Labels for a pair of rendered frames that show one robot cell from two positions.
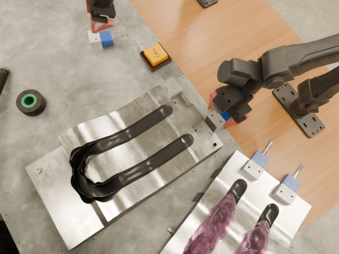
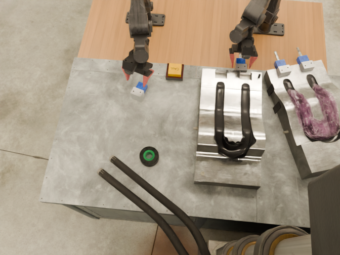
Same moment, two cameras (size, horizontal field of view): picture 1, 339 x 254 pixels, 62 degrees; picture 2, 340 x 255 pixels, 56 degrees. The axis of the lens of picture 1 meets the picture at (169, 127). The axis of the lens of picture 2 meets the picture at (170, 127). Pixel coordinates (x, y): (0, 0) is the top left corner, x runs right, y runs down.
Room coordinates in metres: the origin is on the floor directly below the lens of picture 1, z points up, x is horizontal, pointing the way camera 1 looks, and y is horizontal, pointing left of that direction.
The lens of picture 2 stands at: (-0.08, 0.63, 2.11)
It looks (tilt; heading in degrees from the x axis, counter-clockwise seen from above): 68 degrees down; 321
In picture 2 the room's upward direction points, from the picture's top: 4 degrees counter-clockwise
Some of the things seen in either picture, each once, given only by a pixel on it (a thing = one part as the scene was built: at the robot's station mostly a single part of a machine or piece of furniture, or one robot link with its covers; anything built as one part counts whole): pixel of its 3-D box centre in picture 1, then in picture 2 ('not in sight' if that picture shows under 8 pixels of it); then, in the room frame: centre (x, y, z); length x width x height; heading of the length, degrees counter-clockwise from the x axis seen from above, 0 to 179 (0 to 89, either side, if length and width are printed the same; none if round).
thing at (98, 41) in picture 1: (109, 38); (142, 86); (0.56, 0.25, 0.83); 0.13 x 0.05 x 0.05; 112
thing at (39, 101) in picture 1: (31, 103); (149, 156); (0.29, 0.44, 0.82); 0.08 x 0.08 x 0.04
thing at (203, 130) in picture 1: (202, 131); (245, 77); (0.26, -0.10, 0.87); 0.05 x 0.05 x 0.04; 42
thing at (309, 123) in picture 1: (302, 105); (265, 23); (0.41, -0.42, 0.84); 0.20 x 0.07 x 0.08; 41
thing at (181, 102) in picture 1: (181, 103); (220, 76); (0.34, -0.03, 0.87); 0.05 x 0.05 x 0.04; 42
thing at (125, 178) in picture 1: (130, 152); (234, 116); (0.16, 0.09, 0.92); 0.35 x 0.16 x 0.09; 132
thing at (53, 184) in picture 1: (125, 156); (229, 124); (0.16, 0.11, 0.87); 0.50 x 0.26 x 0.14; 132
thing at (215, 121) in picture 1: (226, 113); (240, 61); (0.35, -0.17, 0.83); 0.13 x 0.05 x 0.05; 134
